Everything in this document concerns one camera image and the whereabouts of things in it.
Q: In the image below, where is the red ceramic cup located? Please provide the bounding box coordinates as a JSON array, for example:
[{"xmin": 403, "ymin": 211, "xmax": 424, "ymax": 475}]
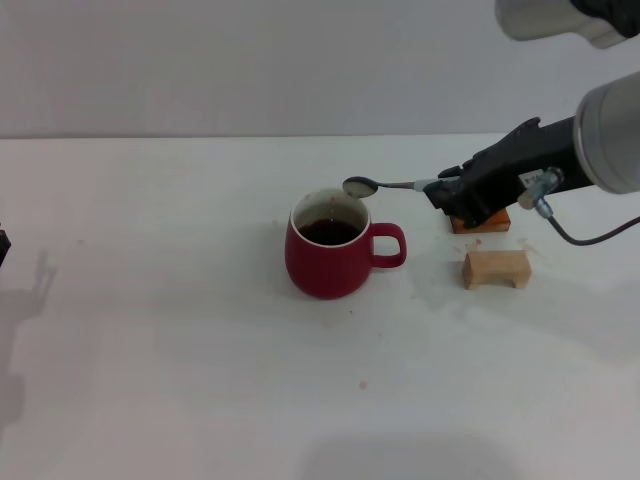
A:
[{"xmin": 284, "ymin": 187, "xmax": 408, "ymax": 301}]

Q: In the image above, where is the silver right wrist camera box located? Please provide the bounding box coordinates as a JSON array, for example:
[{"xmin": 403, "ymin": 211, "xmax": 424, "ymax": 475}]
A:
[{"xmin": 494, "ymin": 0, "xmax": 640, "ymax": 50}]

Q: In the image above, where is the grey wrist cable with plug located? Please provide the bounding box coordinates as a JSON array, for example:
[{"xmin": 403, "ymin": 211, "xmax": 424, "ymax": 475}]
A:
[{"xmin": 519, "ymin": 166, "xmax": 640, "ymax": 247}]

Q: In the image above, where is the light wooden block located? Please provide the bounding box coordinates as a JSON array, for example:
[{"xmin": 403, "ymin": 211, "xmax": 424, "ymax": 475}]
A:
[{"xmin": 460, "ymin": 249, "xmax": 533, "ymax": 291}]

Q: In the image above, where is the dark brown coffee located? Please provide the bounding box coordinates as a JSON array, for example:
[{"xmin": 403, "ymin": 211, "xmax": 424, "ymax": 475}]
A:
[{"xmin": 298, "ymin": 218, "xmax": 362, "ymax": 247}]

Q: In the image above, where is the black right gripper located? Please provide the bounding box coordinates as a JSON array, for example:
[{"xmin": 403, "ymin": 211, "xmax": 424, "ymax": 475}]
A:
[{"xmin": 422, "ymin": 116, "xmax": 584, "ymax": 232}]

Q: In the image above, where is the blue-handled metal spoon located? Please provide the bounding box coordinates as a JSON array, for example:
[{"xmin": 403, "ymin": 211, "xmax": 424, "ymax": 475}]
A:
[{"xmin": 342, "ymin": 175, "xmax": 459, "ymax": 199}]

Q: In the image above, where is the dark brown wooden block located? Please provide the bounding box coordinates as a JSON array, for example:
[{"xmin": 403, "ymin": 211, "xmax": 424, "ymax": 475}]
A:
[{"xmin": 449, "ymin": 206, "xmax": 512, "ymax": 236}]

